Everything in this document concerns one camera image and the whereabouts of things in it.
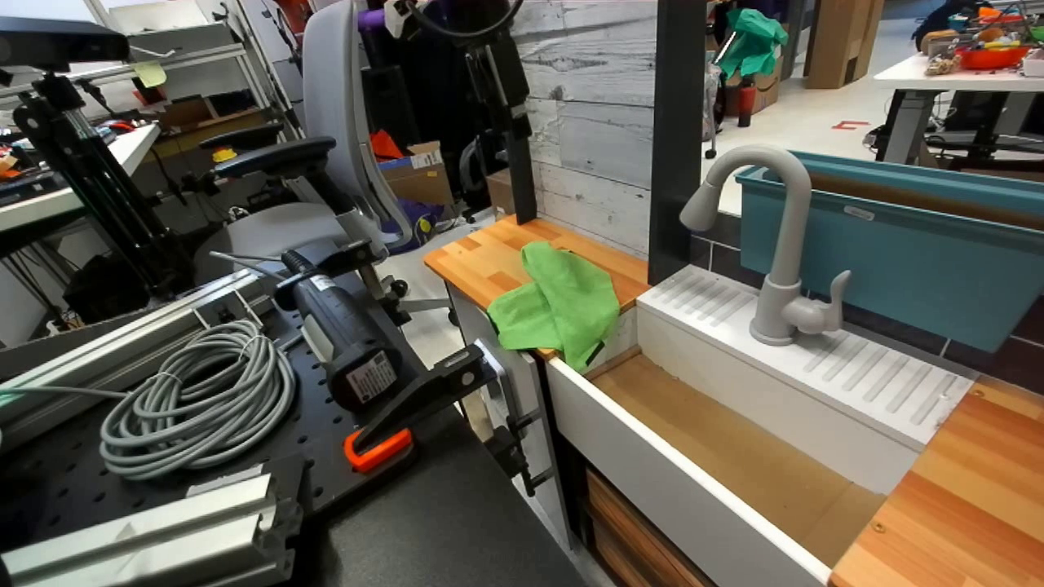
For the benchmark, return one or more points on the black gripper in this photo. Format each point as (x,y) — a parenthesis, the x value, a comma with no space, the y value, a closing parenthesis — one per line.
(490,76)

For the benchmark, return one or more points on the green towel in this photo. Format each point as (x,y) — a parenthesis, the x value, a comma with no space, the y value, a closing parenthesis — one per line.
(558,304)

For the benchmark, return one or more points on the grey wood-pattern back panel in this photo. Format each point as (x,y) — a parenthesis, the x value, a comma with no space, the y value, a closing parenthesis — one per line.
(591,119)

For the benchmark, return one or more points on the cardboard box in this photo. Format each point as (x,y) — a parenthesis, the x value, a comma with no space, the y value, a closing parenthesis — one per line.
(417,180)

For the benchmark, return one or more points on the grey office chair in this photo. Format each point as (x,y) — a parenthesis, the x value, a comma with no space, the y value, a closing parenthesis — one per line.
(338,119)

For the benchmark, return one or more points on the black box with white label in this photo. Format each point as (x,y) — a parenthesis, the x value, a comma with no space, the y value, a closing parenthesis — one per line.
(353,337)

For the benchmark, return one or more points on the grey cabinet front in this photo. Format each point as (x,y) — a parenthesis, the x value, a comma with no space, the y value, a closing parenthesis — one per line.
(524,392)

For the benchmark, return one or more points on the black clamp with orange trigger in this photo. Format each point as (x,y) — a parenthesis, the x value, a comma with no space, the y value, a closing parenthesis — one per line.
(424,401)

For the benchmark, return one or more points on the tall wooden cabinet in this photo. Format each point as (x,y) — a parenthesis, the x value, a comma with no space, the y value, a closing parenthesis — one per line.
(839,39)

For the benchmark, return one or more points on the grey kitchen faucet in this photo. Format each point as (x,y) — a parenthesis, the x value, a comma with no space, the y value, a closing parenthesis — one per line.
(784,294)

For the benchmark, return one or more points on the white sink basin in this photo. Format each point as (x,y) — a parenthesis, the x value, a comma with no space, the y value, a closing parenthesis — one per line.
(720,368)

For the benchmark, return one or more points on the black tripod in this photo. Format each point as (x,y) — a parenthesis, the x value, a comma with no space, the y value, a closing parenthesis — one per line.
(103,198)

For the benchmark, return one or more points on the white table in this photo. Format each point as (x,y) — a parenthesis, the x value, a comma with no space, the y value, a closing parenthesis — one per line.
(925,86)

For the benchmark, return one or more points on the teal plastic bin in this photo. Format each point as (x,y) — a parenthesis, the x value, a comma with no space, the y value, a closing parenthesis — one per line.
(901,263)

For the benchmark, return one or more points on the red bowl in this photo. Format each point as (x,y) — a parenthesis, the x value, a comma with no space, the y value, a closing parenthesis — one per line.
(993,55)

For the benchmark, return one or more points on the short aluminium profile block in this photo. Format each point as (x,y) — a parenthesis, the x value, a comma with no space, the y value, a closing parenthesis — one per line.
(140,538)

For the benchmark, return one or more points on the black slanted frame post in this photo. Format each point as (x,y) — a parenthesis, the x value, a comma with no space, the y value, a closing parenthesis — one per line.
(524,180)

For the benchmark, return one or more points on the black upright frame post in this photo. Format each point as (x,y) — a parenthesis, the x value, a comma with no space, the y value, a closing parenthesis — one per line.
(676,140)

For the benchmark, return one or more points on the long aluminium rail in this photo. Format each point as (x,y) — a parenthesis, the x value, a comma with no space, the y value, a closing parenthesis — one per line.
(130,331)

